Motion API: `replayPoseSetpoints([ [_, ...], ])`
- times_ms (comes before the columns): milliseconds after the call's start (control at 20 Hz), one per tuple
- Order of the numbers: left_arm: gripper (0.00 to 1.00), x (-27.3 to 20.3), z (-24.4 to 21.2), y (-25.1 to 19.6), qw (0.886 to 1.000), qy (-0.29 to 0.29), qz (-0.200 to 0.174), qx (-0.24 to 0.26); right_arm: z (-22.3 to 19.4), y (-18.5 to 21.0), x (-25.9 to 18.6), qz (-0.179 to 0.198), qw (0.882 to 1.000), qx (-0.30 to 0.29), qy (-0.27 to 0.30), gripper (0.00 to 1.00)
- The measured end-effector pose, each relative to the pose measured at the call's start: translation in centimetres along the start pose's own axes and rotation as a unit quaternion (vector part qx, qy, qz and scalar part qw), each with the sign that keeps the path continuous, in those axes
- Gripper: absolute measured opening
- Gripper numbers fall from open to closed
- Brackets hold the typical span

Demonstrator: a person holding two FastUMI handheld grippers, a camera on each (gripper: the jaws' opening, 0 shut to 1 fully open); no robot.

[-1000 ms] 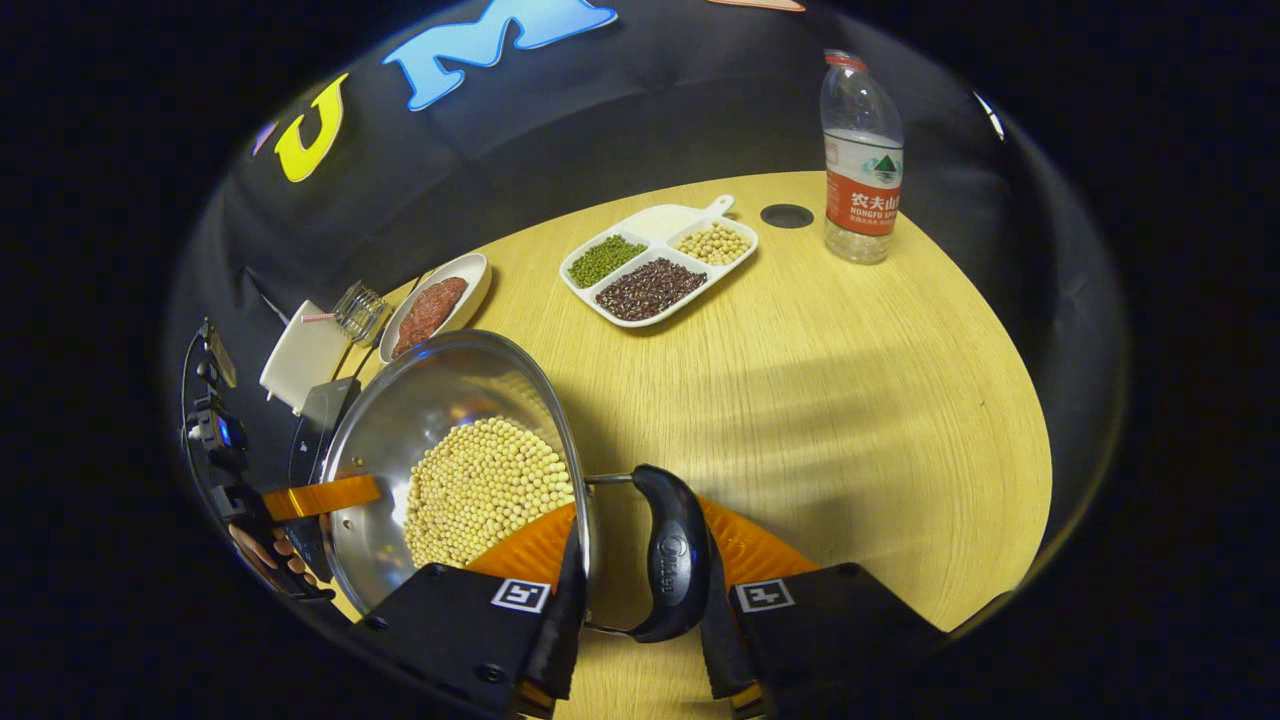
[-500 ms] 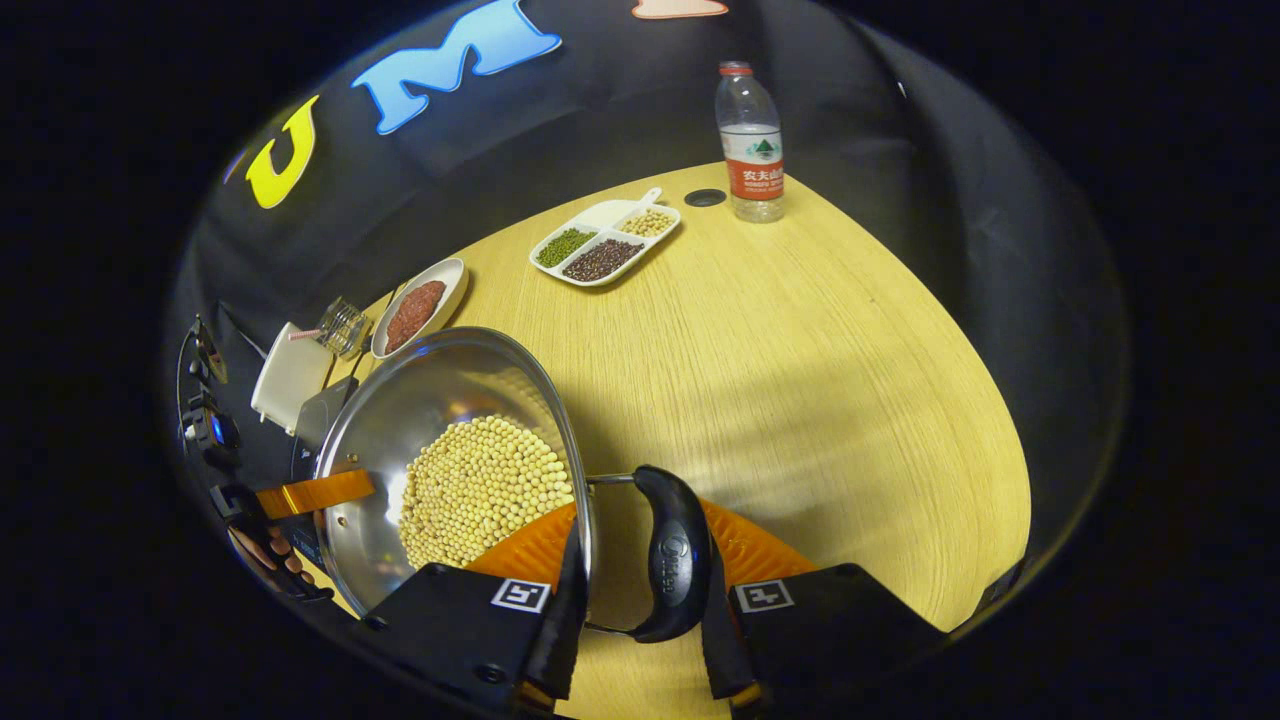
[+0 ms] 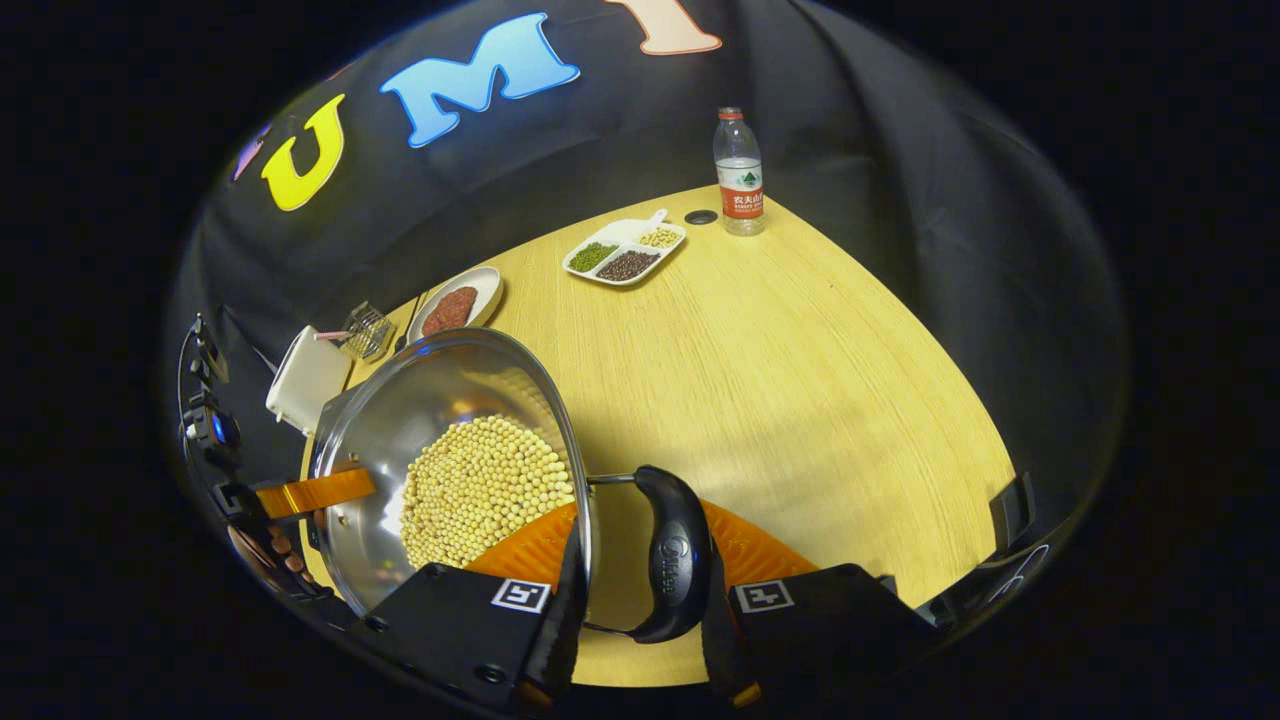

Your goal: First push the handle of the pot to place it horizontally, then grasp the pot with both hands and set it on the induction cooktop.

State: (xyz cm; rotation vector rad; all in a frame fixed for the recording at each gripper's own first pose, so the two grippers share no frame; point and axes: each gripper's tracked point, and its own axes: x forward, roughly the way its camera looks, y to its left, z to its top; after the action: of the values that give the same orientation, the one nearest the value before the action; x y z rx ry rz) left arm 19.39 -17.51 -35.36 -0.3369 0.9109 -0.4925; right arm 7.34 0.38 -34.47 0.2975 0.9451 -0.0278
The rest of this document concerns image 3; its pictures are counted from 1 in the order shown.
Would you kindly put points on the pile of soybeans in pot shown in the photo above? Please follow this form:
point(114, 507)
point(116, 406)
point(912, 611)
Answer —
point(485, 490)

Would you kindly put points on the black chair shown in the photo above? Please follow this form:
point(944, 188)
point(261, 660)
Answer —
point(1010, 520)

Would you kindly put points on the pile of green mung beans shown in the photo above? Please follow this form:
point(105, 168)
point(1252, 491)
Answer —
point(592, 257)

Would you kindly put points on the pile of dark red beans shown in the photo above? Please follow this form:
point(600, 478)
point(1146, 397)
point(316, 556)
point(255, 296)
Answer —
point(628, 266)

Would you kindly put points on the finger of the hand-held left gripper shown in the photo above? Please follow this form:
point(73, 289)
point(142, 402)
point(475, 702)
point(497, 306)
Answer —
point(315, 493)

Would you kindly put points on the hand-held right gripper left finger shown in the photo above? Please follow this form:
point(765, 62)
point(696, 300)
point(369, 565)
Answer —
point(570, 620)

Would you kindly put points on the pink straw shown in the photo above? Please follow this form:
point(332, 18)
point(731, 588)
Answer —
point(330, 336)

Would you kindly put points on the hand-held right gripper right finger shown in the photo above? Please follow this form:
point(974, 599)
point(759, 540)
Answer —
point(722, 630)

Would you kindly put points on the water bottle with red label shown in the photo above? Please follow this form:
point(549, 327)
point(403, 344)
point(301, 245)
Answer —
point(740, 190)

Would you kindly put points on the white round plate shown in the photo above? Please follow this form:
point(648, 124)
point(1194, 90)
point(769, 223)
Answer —
point(485, 285)

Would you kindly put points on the white divided dish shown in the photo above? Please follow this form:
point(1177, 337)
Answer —
point(625, 232)

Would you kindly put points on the white toaster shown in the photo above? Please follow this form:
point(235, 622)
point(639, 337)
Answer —
point(305, 380)

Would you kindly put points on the brown meat patty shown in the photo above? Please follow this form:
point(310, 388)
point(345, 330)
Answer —
point(460, 302)
point(437, 320)

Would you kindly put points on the small heap of pale beans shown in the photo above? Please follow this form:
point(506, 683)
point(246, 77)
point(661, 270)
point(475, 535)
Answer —
point(660, 238)

